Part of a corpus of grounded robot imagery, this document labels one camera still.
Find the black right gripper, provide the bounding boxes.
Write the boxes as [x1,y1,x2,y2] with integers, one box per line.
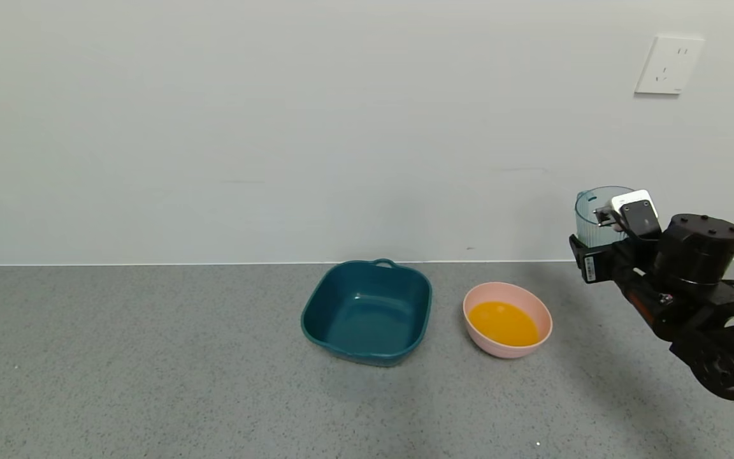
[568,234,635,284]

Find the translucent blue ribbed cup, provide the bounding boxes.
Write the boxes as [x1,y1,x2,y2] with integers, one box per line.
[573,186,637,249]

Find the orange juice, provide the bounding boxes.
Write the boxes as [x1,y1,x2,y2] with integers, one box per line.
[468,300,540,347]

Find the pink round bowl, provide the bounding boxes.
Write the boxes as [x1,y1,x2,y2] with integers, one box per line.
[463,282,554,359]

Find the teal square plastic basin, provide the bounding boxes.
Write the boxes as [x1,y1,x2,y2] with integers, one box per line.
[301,258,433,367]

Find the black camera cable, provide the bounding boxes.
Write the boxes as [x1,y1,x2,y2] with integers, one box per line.
[596,209,638,246]

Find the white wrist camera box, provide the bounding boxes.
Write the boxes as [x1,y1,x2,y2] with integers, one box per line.
[595,189,663,240]

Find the white wall socket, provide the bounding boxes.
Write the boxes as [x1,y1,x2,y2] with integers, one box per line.
[635,35,705,96]

